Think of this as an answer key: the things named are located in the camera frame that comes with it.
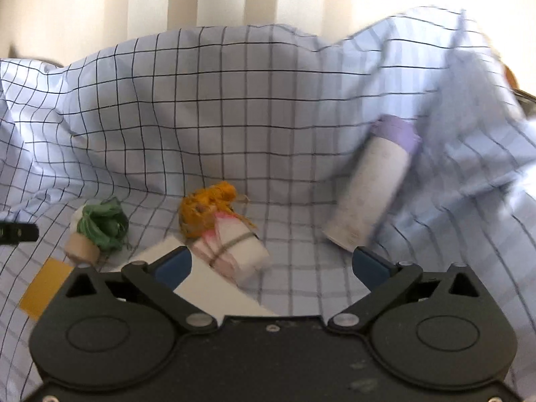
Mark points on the brown cardboard box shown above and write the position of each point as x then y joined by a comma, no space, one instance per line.
44,289

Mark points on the white bottle purple cap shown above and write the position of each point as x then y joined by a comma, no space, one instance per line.
368,184

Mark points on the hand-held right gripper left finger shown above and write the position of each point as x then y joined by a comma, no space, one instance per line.
173,266

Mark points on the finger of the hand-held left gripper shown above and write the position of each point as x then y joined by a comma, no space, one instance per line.
19,233

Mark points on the green raffia bundle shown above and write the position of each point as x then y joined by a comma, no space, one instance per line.
100,222

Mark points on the orange raffia bundle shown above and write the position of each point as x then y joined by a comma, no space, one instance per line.
199,213

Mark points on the white cloth pink edge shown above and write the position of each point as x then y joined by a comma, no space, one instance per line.
238,251

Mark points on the white cardboard box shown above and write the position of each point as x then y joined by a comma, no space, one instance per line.
217,289

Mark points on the checked light blue blanket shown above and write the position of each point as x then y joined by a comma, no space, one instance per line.
167,113

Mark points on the beige bandage roll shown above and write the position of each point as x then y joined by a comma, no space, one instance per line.
81,251

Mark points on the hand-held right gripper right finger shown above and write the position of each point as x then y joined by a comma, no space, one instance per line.
370,267

